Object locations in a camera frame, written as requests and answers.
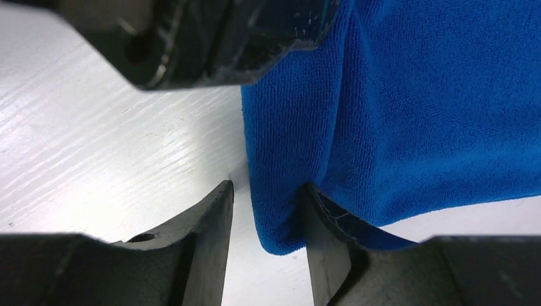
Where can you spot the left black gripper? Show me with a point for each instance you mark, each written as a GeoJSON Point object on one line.
{"type": "Point", "coordinates": [176, 44]}

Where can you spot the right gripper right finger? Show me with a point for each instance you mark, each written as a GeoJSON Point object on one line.
{"type": "Point", "coordinates": [352, 262]}

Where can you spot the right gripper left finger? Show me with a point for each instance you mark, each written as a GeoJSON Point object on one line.
{"type": "Point", "coordinates": [179, 262]}

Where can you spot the blue towel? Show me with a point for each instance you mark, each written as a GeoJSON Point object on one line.
{"type": "Point", "coordinates": [405, 108]}

